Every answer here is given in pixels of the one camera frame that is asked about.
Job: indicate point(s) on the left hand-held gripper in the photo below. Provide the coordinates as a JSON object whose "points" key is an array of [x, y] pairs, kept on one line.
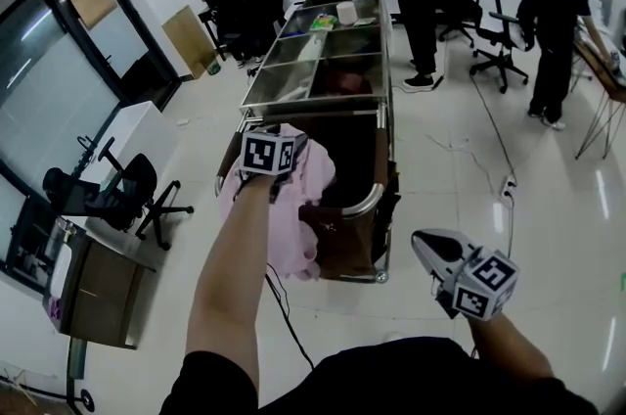
{"points": [[266, 153]]}

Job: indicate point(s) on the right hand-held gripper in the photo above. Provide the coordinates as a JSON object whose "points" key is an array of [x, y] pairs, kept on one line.
{"points": [[481, 283]]}

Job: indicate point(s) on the pink cloth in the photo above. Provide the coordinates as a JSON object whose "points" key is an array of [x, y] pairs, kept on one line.
{"points": [[298, 188]]}

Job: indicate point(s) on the stainless steel cart with rail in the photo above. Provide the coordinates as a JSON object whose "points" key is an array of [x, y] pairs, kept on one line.
{"points": [[337, 60]]}

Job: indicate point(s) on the person's left forearm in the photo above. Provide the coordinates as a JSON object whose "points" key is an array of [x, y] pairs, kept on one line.
{"points": [[227, 276]]}

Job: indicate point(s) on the person's right forearm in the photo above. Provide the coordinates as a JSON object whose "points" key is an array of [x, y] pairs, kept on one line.
{"points": [[508, 347]]}

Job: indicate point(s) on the dark brown cart bag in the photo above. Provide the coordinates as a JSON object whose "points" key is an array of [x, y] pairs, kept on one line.
{"points": [[359, 149]]}

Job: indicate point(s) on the red cloth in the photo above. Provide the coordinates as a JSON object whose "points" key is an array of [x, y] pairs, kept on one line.
{"points": [[349, 82]]}

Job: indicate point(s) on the white power strip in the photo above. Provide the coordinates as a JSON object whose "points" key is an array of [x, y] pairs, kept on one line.
{"points": [[509, 188]]}

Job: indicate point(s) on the green can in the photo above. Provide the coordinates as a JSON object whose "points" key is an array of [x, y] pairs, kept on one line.
{"points": [[212, 68]]}

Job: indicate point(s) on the cardboard sheet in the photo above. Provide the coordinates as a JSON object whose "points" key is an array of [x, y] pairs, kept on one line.
{"points": [[188, 41]]}

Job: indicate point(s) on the person's black shirt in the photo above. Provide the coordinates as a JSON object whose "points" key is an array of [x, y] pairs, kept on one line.
{"points": [[391, 383]]}

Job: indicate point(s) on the green packet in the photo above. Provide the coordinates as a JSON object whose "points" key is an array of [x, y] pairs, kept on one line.
{"points": [[323, 21]]}

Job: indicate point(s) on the white paper roll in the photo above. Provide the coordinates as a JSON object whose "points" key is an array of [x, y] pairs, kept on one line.
{"points": [[346, 13]]}

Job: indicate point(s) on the brown wooden cabinet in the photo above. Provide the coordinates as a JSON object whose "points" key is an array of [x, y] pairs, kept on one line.
{"points": [[105, 290]]}

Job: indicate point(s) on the glass door with black frame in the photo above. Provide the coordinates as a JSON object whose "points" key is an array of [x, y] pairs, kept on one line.
{"points": [[83, 46]]}

